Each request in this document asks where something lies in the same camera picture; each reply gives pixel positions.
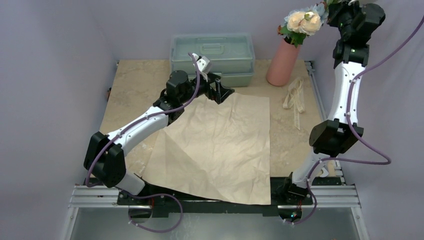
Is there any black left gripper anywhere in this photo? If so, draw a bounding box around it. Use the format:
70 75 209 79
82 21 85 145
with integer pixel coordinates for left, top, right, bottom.
179 71 234 105

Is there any orange wrapping paper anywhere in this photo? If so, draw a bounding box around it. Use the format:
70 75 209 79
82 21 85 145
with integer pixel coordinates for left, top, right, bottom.
142 93 271 205

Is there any beige ribbon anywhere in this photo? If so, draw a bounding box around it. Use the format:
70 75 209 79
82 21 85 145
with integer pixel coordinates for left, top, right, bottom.
282 77 306 131

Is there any pink peony flower stem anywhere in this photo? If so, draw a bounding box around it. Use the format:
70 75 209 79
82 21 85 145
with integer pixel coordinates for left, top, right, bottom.
325 0 343 7

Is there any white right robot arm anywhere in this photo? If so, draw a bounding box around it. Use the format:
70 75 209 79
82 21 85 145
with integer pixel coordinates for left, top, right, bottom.
280 0 386 204

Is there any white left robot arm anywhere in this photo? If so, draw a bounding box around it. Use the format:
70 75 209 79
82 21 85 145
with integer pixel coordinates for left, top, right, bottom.
83 70 235 205

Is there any pink cylindrical vase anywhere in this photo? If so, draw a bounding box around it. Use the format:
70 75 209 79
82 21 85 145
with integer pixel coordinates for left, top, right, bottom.
266 38 300 87

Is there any green plastic toolbox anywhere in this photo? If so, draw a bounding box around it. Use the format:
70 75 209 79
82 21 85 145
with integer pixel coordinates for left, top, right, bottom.
169 33 256 87

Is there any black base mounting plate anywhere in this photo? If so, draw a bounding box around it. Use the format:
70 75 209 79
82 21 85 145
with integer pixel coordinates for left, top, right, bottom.
114 177 313 218

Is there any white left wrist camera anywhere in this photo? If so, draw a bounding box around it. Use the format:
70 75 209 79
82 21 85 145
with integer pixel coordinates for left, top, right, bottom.
191 53 212 82

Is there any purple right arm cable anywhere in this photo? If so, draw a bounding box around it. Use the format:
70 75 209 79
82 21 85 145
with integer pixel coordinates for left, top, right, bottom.
281 14 424 226

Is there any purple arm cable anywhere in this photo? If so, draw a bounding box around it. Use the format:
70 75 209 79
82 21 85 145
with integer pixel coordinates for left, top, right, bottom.
84 52 202 233
281 14 424 226

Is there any red handled wrench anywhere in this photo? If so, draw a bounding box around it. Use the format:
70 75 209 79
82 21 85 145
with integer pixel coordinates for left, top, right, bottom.
318 165 330 178

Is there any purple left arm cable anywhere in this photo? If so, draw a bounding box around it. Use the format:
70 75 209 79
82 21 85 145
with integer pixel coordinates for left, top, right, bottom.
84 52 202 233

